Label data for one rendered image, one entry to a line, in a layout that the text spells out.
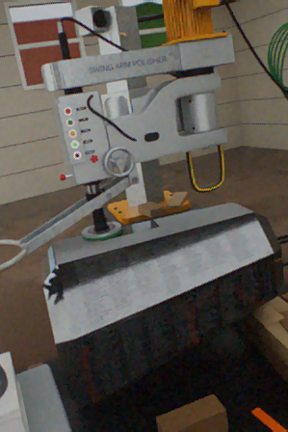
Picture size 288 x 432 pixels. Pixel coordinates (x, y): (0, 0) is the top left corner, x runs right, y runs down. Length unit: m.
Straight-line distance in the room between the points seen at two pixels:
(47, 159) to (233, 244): 6.27
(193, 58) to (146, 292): 1.16
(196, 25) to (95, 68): 0.56
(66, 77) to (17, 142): 5.98
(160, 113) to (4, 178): 6.05
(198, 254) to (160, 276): 0.22
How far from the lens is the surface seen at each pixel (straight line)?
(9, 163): 7.96
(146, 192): 2.81
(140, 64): 2.11
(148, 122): 2.12
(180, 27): 2.27
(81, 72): 2.03
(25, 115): 7.96
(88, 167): 2.03
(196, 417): 2.05
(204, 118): 2.26
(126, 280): 1.91
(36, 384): 1.23
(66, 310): 1.87
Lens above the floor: 1.54
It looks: 17 degrees down
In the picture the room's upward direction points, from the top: 10 degrees counter-clockwise
